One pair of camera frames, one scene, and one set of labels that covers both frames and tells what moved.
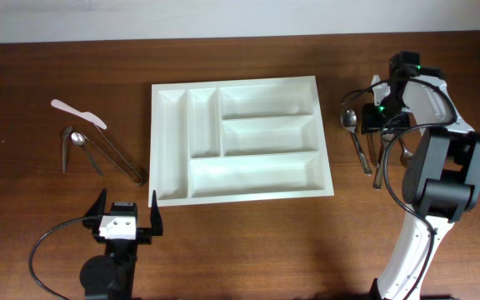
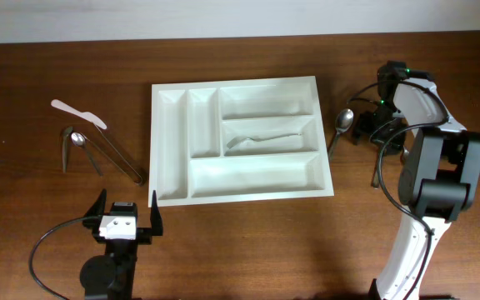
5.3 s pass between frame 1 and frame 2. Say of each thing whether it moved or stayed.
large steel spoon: moved
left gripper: stayed
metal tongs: stayed
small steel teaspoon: stayed
